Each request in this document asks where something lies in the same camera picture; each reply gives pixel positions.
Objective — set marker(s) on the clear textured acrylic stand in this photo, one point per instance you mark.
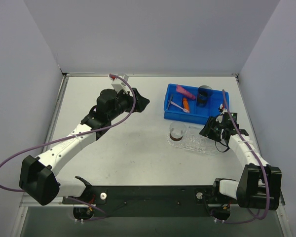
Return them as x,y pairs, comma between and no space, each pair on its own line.
195,141

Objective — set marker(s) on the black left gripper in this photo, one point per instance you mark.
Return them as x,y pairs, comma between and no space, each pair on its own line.
134,100

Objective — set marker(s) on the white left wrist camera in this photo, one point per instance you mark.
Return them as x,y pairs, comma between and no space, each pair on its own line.
118,84

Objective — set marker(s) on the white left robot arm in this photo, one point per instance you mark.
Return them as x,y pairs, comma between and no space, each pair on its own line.
38,175

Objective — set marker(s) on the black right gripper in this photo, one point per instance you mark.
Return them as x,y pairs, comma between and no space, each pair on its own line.
212,128

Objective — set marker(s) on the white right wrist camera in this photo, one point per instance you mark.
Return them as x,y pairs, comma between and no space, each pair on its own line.
222,111

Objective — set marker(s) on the grey toothbrush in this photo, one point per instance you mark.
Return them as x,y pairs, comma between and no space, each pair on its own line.
169,101

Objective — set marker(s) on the blue tinted cup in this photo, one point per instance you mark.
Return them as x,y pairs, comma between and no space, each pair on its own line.
204,94

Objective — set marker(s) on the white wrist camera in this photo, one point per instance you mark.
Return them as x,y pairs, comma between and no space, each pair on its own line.
222,111
118,84

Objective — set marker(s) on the pink toothbrush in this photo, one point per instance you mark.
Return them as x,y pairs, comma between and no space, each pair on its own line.
176,105

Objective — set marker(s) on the aluminium frame rail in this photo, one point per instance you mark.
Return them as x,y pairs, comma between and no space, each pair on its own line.
28,201

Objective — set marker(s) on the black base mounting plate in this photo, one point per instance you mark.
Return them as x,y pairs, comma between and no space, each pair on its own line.
152,201

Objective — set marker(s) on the clear cup brown band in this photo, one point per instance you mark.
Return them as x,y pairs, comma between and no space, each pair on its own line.
177,131

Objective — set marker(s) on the pink toothpaste tube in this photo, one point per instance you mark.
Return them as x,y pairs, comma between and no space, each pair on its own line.
184,92

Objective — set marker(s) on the blue plastic divided bin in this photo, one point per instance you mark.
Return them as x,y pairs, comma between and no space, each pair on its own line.
197,115

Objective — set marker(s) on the orange toothpaste tube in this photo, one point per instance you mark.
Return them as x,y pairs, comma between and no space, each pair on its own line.
186,104

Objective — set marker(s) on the clear textured oval tray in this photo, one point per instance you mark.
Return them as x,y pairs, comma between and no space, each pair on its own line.
181,144

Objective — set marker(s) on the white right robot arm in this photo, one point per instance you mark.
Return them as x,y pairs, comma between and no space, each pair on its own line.
259,186

